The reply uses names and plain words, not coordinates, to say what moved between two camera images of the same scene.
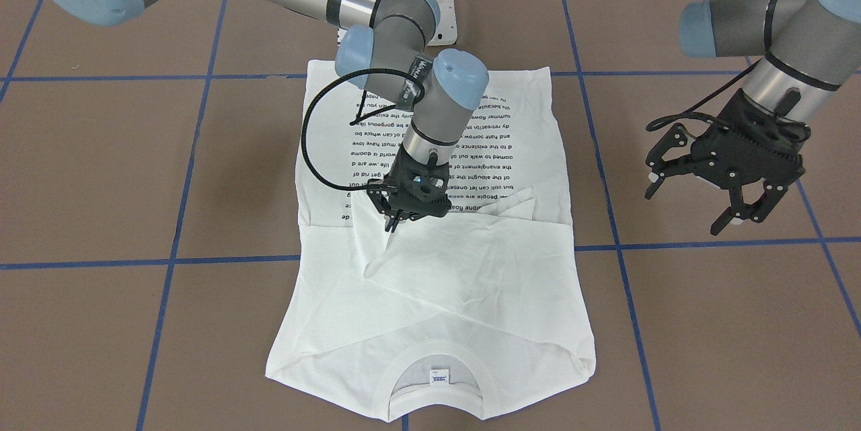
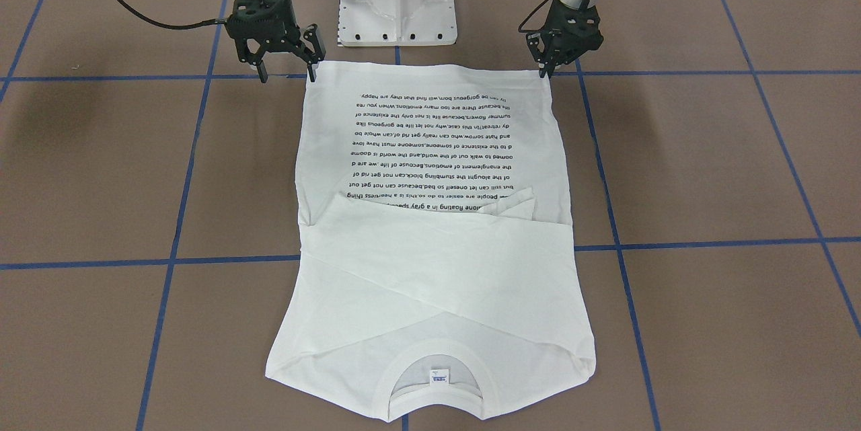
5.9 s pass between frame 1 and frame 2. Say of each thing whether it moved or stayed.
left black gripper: moved
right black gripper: moved
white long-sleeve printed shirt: stayed
